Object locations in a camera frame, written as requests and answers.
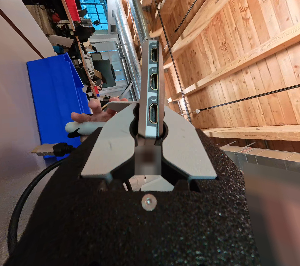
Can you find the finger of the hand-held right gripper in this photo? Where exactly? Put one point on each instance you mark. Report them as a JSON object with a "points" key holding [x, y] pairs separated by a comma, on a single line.
{"points": [[119, 106]]}

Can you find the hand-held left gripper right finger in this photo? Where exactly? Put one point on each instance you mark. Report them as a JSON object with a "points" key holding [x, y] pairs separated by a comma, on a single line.
{"points": [[185, 149]]}

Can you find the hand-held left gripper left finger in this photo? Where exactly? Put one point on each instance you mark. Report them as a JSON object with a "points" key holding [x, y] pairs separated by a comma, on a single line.
{"points": [[110, 144]]}

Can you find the grey HDMI switch box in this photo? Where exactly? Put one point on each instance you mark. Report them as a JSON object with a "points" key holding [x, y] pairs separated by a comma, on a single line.
{"points": [[144, 78]]}

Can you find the person's right hand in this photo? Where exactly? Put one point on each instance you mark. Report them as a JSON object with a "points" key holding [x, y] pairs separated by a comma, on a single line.
{"points": [[96, 116]]}

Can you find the blue storage bin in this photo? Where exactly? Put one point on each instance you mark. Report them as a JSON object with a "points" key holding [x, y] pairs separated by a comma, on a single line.
{"points": [[54, 95]]}

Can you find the silver spiral air duct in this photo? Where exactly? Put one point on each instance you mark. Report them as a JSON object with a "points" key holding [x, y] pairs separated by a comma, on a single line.
{"points": [[138, 13], [126, 48]]}

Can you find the silver rectangular metal duct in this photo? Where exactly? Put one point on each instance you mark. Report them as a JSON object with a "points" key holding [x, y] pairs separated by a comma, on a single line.
{"points": [[269, 156]]}

